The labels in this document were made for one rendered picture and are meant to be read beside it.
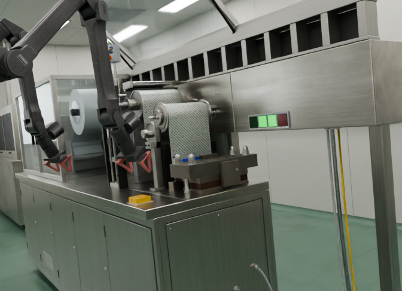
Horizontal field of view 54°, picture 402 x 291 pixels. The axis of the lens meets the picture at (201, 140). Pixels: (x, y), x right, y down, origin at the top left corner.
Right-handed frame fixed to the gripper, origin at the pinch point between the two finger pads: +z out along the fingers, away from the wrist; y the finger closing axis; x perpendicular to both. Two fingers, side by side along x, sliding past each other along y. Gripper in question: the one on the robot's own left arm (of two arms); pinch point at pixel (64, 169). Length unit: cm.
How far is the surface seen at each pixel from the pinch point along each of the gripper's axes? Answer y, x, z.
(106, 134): 9.6, -37.7, 5.3
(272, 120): -83, -51, 13
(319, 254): -40, -127, 192
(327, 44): -112, -58, -14
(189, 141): -42, -40, 14
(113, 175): 6.0, -25.1, 24.2
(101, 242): 0.2, 5.1, 42.6
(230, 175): -65, -31, 28
